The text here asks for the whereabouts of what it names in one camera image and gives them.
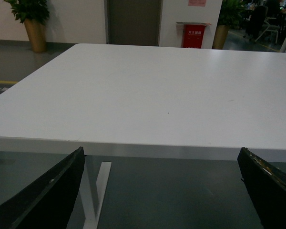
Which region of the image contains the grey door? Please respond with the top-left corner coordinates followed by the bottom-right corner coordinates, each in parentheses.
top-left (106, 0), bottom-right (163, 46)

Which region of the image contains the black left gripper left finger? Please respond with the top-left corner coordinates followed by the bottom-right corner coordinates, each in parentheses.
top-left (0, 147), bottom-right (85, 229)

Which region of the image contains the potted plant gold pot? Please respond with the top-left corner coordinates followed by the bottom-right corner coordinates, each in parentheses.
top-left (212, 0), bottom-right (246, 50)
top-left (3, 0), bottom-right (50, 53)

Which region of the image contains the red fire extinguisher cabinet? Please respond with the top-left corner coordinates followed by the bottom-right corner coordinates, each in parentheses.
top-left (176, 21), bottom-right (211, 49)

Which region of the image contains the right potted plant gold pot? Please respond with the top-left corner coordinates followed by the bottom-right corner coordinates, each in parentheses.
top-left (212, 0), bottom-right (246, 50)

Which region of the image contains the black office chair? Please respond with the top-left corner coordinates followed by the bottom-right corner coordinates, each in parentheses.
top-left (243, 6), bottom-right (280, 44)

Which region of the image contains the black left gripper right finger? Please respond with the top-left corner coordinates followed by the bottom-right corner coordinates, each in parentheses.
top-left (237, 147), bottom-right (286, 229)

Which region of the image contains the white table leg frame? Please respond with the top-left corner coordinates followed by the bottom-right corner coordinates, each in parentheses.
top-left (79, 156), bottom-right (112, 229)

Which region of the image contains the pink wall notice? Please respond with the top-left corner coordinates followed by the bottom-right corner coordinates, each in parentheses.
top-left (188, 0), bottom-right (206, 7)

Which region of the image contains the left potted plant gold pot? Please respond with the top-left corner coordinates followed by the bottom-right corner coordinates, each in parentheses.
top-left (3, 0), bottom-right (50, 53)

